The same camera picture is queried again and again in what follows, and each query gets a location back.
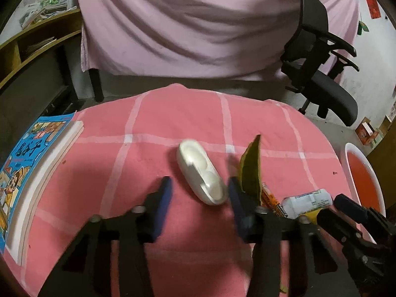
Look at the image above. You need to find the pink checked blanket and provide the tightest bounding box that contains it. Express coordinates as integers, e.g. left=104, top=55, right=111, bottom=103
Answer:
left=0, top=83, right=369, bottom=297

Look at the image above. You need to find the stack of books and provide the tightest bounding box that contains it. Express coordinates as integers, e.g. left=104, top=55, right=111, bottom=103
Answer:
left=20, top=0, right=78, bottom=28

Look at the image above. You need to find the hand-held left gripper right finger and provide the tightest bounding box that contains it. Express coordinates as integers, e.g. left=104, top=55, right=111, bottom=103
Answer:
left=228, top=176, right=341, bottom=297

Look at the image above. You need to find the pink hanging sheet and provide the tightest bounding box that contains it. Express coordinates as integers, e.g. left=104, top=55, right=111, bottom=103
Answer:
left=74, top=0, right=361, bottom=81

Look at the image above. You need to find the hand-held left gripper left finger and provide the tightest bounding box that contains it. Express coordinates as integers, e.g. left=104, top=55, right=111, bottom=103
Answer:
left=39, top=176, right=172, bottom=297

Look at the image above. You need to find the white earphone case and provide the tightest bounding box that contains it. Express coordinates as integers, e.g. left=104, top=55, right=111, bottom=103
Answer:
left=177, top=140, right=229, bottom=205

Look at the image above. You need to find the red wall poster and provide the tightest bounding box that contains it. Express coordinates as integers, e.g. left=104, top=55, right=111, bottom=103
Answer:
left=363, top=0, right=381, bottom=19

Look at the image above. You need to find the black office chair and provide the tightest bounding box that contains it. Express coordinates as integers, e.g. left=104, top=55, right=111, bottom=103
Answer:
left=280, top=0, right=359, bottom=127

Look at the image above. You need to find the wooden shelf desk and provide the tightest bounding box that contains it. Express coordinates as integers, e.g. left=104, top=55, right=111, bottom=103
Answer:
left=0, top=8, right=104, bottom=137

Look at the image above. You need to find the red white cardboard box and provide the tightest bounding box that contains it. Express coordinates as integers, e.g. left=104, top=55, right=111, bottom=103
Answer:
left=356, top=118, right=382, bottom=146

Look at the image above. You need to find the orange striped wrapper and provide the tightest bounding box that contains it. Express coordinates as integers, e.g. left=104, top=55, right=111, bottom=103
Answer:
left=260, top=183, right=288, bottom=218

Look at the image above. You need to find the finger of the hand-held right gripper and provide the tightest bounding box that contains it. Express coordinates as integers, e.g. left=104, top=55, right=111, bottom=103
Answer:
left=334, top=193, right=371, bottom=222
left=317, top=209, right=375, bottom=257

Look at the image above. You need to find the olive gold wrapper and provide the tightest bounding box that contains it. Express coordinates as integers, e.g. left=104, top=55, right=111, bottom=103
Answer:
left=240, top=134, right=263, bottom=197

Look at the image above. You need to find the blue cartoon book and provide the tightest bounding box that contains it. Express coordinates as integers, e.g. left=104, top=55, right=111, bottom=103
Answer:
left=0, top=113, right=85, bottom=267

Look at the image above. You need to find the orange plastic bin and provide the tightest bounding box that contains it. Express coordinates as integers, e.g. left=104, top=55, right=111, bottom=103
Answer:
left=340, top=142, right=387, bottom=245

